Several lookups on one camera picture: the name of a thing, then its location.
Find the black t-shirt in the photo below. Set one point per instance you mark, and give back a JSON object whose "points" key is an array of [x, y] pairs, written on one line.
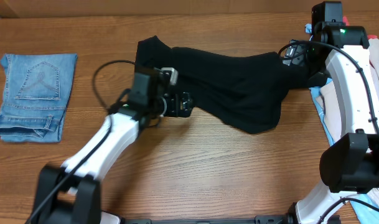
{"points": [[243, 92]]}

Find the light blue garment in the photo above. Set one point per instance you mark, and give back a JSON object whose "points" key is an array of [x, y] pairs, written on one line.
{"points": [[365, 215]]}

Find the beige garment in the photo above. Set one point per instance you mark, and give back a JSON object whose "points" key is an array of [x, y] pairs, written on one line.
{"points": [[330, 107]]}

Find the folded blue denim jeans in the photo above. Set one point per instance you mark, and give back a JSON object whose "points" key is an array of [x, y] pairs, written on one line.
{"points": [[35, 97]]}

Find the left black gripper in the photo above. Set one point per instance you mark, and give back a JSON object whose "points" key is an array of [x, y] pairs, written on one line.
{"points": [[175, 109]]}

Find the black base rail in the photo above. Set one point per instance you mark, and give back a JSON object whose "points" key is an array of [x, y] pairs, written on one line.
{"points": [[204, 221]]}

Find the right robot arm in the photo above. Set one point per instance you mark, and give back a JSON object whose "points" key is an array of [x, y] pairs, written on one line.
{"points": [[350, 167]]}

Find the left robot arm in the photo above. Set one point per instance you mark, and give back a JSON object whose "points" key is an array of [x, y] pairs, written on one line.
{"points": [[72, 192]]}

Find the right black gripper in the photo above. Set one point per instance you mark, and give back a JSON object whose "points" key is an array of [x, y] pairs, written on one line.
{"points": [[292, 56]]}

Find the red garment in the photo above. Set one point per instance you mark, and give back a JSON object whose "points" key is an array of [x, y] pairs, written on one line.
{"points": [[370, 36]]}

